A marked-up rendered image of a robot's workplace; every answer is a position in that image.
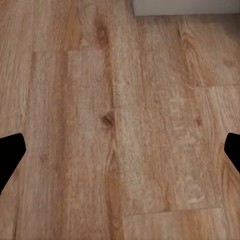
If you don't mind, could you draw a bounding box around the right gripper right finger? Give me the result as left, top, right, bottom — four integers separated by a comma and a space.
224, 133, 240, 173

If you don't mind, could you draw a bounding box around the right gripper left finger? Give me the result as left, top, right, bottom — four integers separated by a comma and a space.
0, 133, 26, 193

